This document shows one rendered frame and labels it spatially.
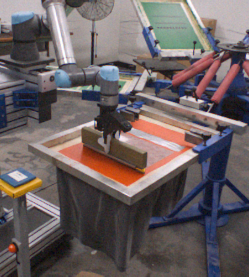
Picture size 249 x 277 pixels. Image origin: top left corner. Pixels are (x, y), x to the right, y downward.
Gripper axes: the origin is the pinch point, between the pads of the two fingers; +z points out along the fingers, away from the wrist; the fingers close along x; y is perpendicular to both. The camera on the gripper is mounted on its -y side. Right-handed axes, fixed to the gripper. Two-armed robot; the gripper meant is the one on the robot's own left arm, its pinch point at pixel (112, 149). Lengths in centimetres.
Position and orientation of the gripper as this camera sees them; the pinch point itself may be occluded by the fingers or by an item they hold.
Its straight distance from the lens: 154.8
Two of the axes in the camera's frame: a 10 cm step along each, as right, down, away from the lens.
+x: -6.4, 2.8, -7.1
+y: -7.7, -2.7, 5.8
